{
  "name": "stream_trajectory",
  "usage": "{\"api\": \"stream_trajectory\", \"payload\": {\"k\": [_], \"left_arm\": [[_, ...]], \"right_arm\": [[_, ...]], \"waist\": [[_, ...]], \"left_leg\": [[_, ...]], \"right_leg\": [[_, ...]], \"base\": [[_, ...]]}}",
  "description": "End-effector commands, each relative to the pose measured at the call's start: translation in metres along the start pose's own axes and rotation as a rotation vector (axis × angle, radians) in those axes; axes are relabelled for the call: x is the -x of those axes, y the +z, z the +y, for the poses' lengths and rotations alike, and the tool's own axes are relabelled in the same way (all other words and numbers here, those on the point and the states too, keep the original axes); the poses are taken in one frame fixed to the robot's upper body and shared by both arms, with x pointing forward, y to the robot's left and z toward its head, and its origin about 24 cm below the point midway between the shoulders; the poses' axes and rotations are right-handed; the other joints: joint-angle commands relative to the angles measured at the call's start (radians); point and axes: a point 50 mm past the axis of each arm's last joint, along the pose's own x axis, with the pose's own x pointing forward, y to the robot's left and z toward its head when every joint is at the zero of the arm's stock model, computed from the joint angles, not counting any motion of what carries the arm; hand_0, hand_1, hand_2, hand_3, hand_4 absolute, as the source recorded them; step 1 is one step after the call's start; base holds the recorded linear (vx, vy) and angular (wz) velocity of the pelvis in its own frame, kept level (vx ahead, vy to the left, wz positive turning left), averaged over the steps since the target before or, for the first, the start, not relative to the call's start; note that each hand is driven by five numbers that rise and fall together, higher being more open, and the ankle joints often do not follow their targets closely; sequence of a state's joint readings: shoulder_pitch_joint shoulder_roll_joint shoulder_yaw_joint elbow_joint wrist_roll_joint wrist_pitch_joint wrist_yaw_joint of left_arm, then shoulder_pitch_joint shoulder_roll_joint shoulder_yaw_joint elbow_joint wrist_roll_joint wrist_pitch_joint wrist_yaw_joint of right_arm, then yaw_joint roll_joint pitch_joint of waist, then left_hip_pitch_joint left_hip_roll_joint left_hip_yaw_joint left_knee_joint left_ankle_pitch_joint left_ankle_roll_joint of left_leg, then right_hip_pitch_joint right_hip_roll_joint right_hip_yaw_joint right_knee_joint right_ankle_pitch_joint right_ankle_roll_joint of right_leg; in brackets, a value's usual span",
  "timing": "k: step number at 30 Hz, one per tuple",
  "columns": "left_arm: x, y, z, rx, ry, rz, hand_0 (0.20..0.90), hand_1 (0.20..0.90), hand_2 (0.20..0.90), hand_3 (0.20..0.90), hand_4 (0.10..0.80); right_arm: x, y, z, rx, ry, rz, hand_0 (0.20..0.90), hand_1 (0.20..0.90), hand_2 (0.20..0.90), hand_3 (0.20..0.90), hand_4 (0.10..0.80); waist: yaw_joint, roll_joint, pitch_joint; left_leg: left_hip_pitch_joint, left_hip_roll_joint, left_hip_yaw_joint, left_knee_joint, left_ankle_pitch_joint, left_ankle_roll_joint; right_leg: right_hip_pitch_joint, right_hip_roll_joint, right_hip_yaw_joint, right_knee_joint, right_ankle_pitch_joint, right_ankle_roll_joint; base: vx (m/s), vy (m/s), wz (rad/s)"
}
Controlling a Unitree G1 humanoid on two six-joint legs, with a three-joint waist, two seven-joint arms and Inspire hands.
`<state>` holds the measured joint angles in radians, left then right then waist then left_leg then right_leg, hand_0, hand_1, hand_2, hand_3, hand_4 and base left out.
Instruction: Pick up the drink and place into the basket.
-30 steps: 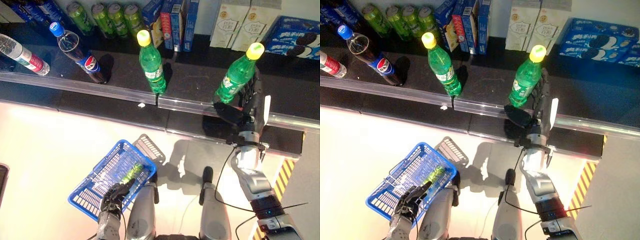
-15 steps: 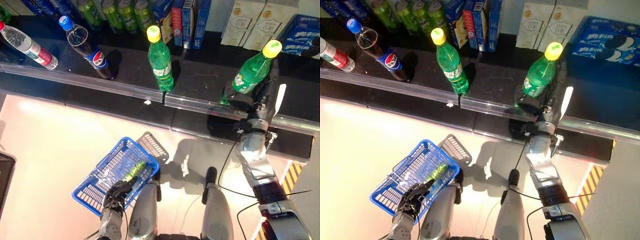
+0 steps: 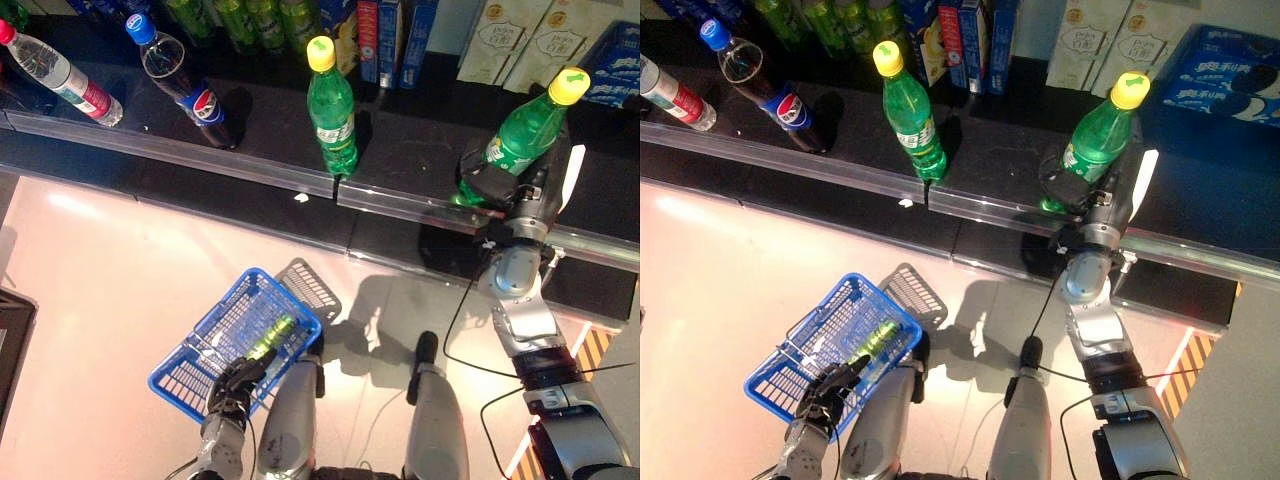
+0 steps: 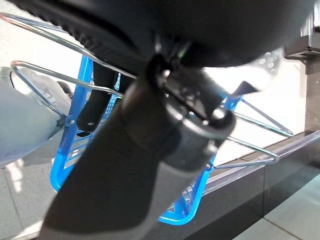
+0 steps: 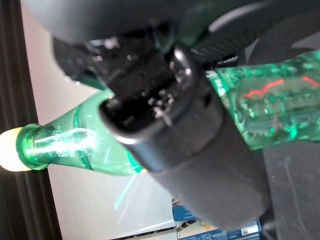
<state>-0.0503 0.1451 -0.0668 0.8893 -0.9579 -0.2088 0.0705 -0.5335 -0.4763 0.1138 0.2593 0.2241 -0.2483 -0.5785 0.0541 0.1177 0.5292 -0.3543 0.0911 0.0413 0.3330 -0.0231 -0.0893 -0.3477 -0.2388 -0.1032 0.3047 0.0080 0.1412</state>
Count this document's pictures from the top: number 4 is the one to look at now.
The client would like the black low display shelf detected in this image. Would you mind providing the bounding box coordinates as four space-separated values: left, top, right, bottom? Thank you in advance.
284 21 320 76

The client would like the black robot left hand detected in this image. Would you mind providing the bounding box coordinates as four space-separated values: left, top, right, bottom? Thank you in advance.
6 0 318 240

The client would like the blue plastic shopping basket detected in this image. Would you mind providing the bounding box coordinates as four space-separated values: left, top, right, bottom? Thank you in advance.
49 53 245 225

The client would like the black shelf base plinth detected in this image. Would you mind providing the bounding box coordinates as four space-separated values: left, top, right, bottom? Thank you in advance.
159 129 320 240

